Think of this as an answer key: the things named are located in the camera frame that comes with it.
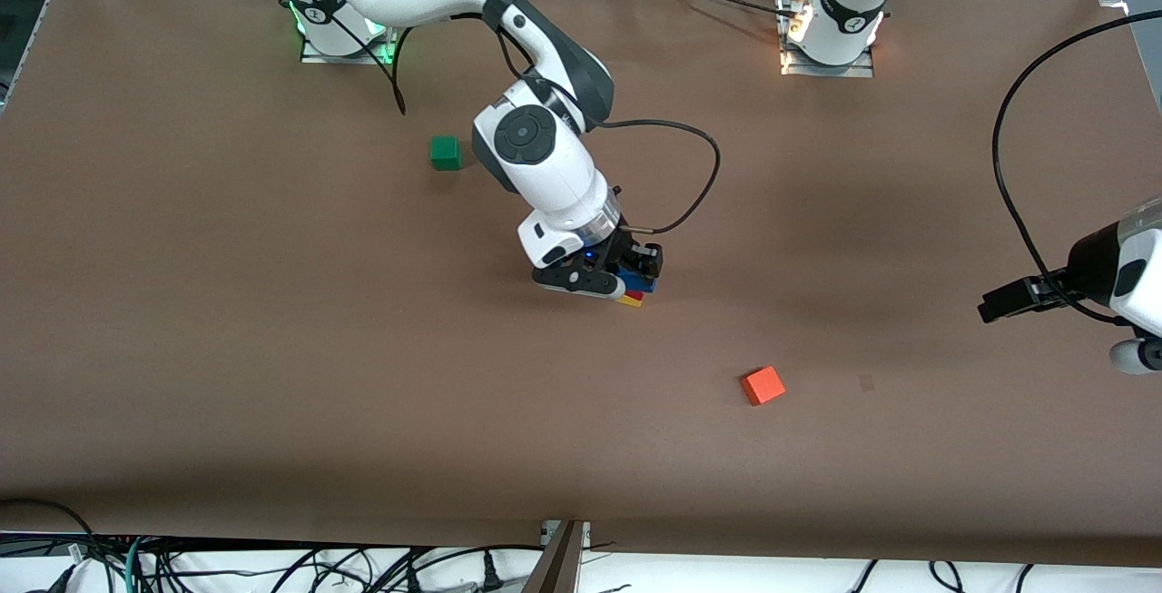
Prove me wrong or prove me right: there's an orange wooden block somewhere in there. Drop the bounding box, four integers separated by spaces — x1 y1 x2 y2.
741 365 787 407

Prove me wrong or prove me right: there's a brown paper table cover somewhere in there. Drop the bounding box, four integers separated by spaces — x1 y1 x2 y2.
0 0 1162 568

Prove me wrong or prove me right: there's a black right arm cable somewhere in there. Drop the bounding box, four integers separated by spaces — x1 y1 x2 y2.
300 0 724 236

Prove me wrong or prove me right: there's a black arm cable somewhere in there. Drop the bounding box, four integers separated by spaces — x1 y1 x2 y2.
990 10 1162 327
300 0 724 236

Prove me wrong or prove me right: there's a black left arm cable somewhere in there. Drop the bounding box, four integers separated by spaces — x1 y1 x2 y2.
990 10 1162 327

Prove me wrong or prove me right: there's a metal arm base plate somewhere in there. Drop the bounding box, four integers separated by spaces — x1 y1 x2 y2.
300 0 402 65
778 0 877 79

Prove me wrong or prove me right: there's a silver metal bracket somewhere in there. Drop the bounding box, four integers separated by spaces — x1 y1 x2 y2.
541 519 592 550

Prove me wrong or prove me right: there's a grey metal post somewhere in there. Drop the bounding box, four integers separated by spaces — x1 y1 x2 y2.
522 520 586 593

